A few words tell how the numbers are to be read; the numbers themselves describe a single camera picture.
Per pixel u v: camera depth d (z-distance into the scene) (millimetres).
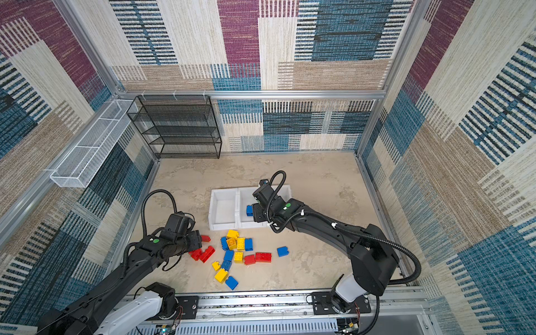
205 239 871
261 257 831
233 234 886
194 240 746
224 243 861
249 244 865
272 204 616
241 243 869
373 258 426
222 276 781
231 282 787
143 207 671
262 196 627
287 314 727
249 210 959
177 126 1108
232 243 849
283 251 866
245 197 1045
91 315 414
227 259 836
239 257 812
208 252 838
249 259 838
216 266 815
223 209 996
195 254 832
